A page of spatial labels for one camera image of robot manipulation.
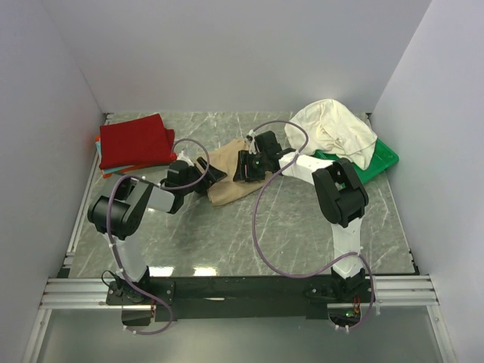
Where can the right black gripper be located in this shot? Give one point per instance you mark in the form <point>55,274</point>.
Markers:
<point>246,166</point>

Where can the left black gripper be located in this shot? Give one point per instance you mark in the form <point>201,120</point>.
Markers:
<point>204,172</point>

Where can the beige t shirt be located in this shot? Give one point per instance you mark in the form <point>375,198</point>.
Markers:
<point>226,191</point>

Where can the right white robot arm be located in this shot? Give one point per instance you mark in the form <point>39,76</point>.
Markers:
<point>341,196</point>

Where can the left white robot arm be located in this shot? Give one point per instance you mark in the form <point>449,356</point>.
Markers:
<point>119,208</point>

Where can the folded red t shirt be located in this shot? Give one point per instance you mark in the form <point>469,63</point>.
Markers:
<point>139,142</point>

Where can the folded light blue t shirt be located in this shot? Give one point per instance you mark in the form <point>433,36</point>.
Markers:
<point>108,172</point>

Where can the folded orange t shirt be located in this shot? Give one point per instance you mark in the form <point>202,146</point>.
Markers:
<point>135,167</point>

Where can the white t shirt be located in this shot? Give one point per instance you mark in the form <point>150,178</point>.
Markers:
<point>329,126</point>

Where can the green plastic tray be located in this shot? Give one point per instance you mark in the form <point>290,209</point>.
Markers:
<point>382,158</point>

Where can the black base beam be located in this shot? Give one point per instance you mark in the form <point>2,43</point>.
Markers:
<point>233,297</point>

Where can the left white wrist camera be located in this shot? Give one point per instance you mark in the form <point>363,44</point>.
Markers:
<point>183,156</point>

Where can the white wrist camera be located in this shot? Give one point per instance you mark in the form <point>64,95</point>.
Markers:
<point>251,142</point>
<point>183,156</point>

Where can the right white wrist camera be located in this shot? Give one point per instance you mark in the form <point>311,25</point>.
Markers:
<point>251,142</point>

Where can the aluminium frame rail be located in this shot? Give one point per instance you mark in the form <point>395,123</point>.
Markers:
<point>388,291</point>

